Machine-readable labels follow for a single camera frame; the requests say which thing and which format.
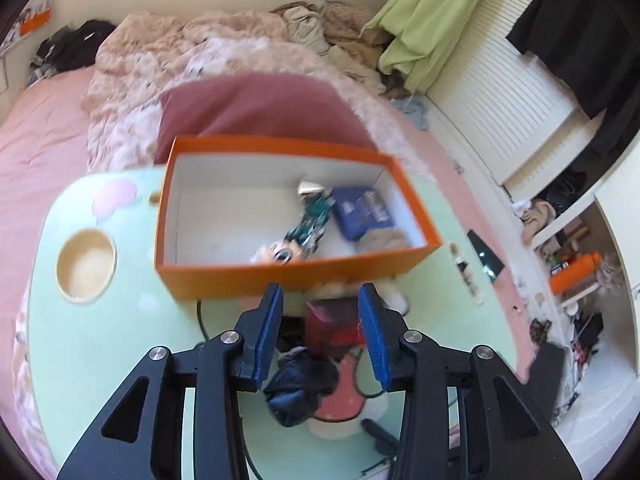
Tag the light green desktop table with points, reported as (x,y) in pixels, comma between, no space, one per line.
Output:
(125,335)

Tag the pink bed sheet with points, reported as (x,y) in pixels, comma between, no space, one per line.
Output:
(40,125)

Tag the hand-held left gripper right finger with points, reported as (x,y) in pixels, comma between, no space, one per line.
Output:
(372,335)

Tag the black flat card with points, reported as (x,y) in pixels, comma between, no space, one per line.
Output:
(482,255)

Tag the blue tin case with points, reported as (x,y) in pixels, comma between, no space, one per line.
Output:
(360,212)

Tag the green toy car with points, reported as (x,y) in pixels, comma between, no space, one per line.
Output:
(312,220)

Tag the maroon pillow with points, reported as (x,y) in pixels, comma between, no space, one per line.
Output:
(250,105)

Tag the white shelf unit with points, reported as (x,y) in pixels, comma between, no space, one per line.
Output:
(615,210)

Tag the white fur pompom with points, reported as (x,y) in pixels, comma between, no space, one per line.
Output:
(395,300)

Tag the brown fur pompom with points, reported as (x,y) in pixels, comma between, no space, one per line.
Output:
(382,242)

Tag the white slatted panel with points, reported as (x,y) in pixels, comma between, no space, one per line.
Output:
(520,105)

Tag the red patterned perfume bottle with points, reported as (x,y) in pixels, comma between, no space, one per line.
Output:
(330,330)

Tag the beige clothes pile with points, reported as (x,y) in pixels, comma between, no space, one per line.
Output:
(325,25)

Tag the black hanging garment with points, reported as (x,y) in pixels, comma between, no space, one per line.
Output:
(585,35)

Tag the light blue cloth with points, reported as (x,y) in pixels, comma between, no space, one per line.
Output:
(412,107)

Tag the pink floral blanket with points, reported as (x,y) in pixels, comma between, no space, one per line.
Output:
(140,60)

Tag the orange cardboard box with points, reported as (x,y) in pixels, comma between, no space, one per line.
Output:
(225,280)

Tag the small orange sill box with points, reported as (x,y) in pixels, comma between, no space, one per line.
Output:
(35,20)

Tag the white doll head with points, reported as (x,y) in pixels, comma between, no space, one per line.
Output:
(275,254)

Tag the dark cloth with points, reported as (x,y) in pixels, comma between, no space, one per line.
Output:
(547,380)

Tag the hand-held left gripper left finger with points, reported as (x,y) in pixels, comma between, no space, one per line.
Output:
(267,330)

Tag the black plastic bag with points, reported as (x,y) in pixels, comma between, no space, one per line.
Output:
(300,390)

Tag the black clothes pile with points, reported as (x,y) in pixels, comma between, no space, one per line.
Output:
(75,42)

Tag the silver cone-shaped object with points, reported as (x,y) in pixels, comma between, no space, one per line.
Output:
(310,189)

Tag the light green hanging cloth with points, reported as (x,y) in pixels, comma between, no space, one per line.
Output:
(435,15)

